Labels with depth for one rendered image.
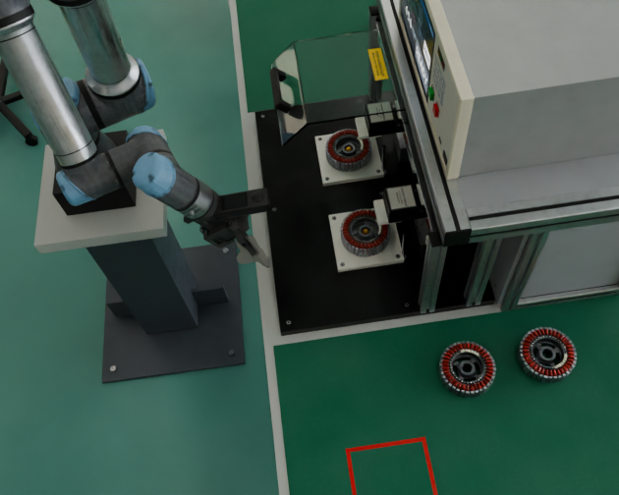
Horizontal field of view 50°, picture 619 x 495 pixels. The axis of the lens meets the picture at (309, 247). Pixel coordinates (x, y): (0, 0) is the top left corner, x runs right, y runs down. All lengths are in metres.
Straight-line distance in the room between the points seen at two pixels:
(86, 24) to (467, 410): 1.04
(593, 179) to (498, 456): 0.55
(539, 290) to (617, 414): 0.28
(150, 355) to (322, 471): 1.10
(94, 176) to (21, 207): 1.54
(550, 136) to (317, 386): 0.67
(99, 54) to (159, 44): 1.83
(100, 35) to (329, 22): 0.86
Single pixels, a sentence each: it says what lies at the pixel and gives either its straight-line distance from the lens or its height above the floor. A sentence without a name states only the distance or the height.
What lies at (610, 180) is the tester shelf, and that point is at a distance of 1.28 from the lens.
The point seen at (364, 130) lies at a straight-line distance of 1.59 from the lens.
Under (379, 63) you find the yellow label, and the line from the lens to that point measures 1.48.
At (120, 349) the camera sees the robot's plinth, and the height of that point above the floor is 0.02.
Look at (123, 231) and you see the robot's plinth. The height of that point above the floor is 0.75.
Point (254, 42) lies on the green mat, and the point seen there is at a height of 0.75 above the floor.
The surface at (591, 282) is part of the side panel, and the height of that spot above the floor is 0.80.
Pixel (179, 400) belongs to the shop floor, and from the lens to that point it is 2.27.
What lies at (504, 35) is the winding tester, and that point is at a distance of 1.18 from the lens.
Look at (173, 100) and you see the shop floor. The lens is 2.99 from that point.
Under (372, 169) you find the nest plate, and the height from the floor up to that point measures 0.78.
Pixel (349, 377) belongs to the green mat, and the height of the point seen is 0.75.
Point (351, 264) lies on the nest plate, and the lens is 1.50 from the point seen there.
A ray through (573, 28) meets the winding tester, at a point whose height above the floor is 1.32.
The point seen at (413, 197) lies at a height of 0.92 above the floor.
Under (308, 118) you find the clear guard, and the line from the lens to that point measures 1.38.
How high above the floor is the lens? 2.09
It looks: 59 degrees down
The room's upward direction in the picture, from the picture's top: 8 degrees counter-clockwise
